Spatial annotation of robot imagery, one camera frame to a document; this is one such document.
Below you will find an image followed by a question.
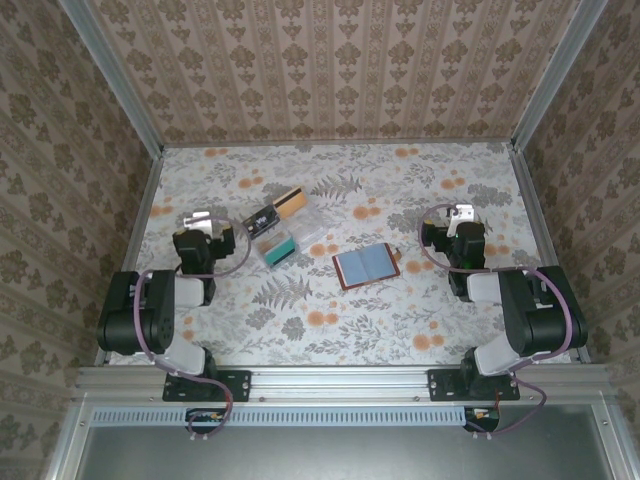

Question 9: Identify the brown card holder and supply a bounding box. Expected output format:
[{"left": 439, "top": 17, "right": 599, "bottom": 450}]
[{"left": 332, "top": 242, "right": 404, "bottom": 291}]

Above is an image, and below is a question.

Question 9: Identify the clear acrylic card stand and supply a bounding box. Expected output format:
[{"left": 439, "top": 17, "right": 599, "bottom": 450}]
[{"left": 243, "top": 186, "right": 327, "bottom": 271}]

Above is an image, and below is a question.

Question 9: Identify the teal card box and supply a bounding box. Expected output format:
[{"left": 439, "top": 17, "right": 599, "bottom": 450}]
[{"left": 263, "top": 238, "right": 297, "bottom": 269}]

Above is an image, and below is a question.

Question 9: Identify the floral tablecloth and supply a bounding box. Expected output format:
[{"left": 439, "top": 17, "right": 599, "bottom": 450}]
[{"left": 107, "top": 142, "right": 581, "bottom": 367}]

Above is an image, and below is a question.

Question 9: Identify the grey metal panel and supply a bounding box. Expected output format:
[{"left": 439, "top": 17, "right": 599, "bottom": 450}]
[{"left": 47, "top": 403, "right": 639, "bottom": 480}]

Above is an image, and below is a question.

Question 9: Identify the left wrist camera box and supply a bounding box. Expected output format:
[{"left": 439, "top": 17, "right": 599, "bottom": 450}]
[{"left": 183, "top": 209, "right": 222, "bottom": 232}]

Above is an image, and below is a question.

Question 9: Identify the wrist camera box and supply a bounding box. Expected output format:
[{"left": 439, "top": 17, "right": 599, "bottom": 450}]
[
  {"left": 183, "top": 209, "right": 222, "bottom": 232},
  {"left": 446, "top": 203, "right": 475, "bottom": 225}
]

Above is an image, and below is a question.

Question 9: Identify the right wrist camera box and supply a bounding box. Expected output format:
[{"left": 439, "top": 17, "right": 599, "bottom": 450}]
[{"left": 446, "top": 203, "right": 475, "bottom": 225}]

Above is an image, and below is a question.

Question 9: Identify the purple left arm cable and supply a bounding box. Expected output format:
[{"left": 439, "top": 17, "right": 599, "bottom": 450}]
[{"left": 132, "top": 217, "right": 254, "bottom": 444}]

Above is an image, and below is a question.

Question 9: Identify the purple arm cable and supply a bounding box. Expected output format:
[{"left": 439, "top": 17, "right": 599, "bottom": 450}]
[
  {"left": 132, "top": 217, "right": 254, "bottom": 444},
  {"left": 417, "top": 203, "right": 576, "bottom": 441}
]

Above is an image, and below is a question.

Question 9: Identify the aluminium side rail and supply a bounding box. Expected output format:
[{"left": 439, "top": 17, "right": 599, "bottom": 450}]
[
  {"left": 96, "top": 145, "right": 167, "bottom": 366},
  {"left": 507, "top": 142, "right": 592, "bottom": 365}
]

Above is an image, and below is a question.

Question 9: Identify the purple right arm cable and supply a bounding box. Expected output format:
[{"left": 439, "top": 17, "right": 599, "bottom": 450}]
[{"left": 417, "top": 203, "right": 576, "bottom": 441}]

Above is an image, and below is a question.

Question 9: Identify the black connector bracket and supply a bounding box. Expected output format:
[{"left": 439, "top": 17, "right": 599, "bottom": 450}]
[
  {"left": 462, "top": 405, "right": 501, "bottom": 434},
  {"left": 184, "top": 407, "right": 226, "bottom": 435}
]

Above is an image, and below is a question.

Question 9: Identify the aluminium extrusion rail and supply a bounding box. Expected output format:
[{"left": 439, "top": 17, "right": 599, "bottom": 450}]
[{"left": 73, "top": 364, "right": 610, "bottom": 405}]

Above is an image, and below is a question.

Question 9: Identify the aluminium frame post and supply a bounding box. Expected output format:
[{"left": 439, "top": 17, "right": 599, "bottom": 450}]
[
  {"left": 58, "top": 0, "right": 166, "bottom": 157},
  {"left": 509, "top": 0, "right": 609, "bottom": 151}
]

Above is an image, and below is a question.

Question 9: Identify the white slotted cable duct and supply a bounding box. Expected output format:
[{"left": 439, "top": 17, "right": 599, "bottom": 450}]
[{"left": 91, "top": 405, "right": 474, "bottom": 427}]

